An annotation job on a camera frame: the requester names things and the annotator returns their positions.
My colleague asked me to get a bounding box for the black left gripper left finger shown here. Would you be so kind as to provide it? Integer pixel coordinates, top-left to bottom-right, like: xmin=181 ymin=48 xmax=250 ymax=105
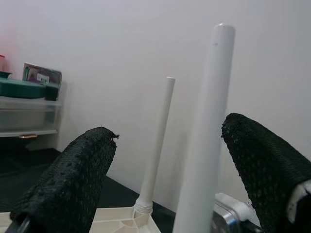
xmin=9 ymin=126 xmax=120 ymax=233

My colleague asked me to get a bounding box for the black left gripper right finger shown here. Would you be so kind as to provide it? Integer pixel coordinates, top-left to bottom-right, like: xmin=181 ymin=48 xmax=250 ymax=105
xmin=221 ymin=113 xmax=311 ymax=233

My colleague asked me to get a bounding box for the white plastic table leg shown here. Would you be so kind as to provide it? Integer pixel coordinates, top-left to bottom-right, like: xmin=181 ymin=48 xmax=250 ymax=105
xmin=171 ymin=23 xmax=236 ymax=233
xmin=133 ymin=76 xmax=176 ymax=220

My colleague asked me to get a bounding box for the black tablecloth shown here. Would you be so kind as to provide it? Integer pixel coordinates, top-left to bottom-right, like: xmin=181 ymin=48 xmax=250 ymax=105
xmin=0 ymin=147 xmax=263 ymax=233

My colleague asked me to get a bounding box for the clear plastic storage box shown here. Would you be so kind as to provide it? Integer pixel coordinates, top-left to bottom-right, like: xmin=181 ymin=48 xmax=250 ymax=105
xmin=0 ymin=96 xmax=63 ymax=138

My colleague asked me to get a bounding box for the green pot lid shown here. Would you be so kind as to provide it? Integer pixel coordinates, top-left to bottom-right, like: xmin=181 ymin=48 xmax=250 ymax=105
xmin=0 ymin=70 xmax=47 ymax=99

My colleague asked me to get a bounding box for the dark metal tray with label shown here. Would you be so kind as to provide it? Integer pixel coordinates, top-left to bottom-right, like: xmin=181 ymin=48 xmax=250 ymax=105
xmin=22 ymin=62 xmax=63 ymax=101

